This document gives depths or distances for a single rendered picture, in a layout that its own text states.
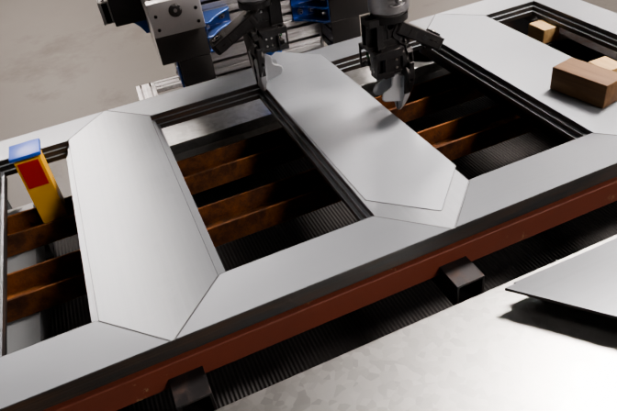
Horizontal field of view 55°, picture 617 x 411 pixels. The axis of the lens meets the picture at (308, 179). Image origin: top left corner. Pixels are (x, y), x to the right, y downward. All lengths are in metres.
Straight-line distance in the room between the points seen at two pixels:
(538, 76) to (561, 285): 0.55
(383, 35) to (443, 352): 0.58
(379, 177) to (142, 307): 0.45
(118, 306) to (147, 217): 0.20
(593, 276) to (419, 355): 0.29
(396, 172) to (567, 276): 0.32
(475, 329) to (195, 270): 0.43
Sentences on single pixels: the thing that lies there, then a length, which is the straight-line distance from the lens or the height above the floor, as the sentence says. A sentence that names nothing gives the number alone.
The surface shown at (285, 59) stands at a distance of 1.51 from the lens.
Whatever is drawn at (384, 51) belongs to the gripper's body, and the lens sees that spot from 1.14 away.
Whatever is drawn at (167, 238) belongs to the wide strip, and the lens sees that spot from 1.01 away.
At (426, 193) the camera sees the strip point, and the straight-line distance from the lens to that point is 1.01.
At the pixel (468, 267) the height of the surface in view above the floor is 0.77.
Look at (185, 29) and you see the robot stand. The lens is 1.63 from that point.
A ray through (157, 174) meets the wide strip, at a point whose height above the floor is 0.85.
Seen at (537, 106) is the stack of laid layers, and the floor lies 0.84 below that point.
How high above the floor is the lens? 1.47
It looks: 36 degrees down
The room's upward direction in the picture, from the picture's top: 9 degrees counter-clockwise
